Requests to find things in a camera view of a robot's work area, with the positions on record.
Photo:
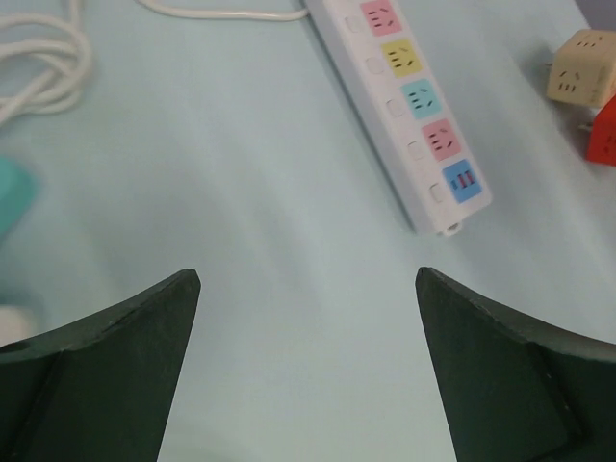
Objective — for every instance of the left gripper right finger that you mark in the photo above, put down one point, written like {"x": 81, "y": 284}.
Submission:
{"x": 515, "y": 388}

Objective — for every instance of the teal triangular power strip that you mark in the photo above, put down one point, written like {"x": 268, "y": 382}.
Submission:
{"x": 19, "y": 190}

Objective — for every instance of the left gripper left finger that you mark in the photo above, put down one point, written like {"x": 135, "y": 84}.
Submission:
{"x": 99, "y": 388}

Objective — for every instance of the red cube plug adapter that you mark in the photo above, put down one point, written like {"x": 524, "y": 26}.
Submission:
{"x": 602, "y": 136}

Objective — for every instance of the white multicolour power strip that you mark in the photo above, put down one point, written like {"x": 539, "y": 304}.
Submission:
{"x": 403, "y": 111}

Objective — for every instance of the beige cube plug adapter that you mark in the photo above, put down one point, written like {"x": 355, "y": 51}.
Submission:
{"x": 583, "y": 69}

